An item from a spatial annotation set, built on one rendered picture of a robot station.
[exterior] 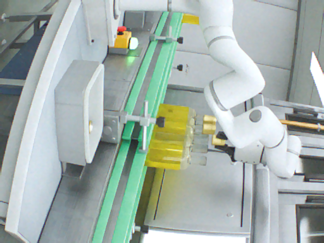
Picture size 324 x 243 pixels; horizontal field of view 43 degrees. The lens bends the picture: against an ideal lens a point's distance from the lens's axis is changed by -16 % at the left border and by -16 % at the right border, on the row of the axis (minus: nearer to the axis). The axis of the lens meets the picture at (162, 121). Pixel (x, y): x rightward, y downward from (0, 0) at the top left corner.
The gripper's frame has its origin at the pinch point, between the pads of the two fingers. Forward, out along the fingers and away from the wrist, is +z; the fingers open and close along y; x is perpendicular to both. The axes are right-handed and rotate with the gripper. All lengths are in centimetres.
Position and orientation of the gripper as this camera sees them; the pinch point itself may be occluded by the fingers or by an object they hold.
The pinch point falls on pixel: (222, 140)
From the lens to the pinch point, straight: 157.5
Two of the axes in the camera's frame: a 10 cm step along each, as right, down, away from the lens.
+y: 0.7, -8.4, -5.4
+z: -9.3, -2.5, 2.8
